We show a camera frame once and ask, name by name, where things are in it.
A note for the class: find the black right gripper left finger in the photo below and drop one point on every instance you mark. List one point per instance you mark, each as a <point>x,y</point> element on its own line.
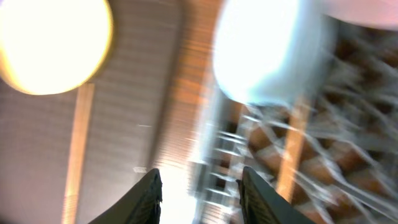
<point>140,205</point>

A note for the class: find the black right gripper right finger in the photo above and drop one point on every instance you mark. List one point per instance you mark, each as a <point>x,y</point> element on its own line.
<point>261,204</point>

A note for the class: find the wooden chopstick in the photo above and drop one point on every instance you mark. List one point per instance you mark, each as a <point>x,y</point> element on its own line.
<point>84,101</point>
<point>293,148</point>

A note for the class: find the light blue bowl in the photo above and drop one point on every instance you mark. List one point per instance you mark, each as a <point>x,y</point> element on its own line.
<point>270,52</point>

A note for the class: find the pink white bowl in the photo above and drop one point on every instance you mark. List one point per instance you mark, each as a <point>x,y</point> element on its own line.
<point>376,14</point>

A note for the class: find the grey dishwasher rack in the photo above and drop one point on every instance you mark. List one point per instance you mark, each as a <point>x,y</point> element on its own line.
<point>348,167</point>

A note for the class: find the dark brown serving tray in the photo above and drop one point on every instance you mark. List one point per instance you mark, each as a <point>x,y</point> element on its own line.
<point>128,100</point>

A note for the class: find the yellow plate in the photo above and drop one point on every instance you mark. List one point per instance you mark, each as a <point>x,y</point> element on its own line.
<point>53,46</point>

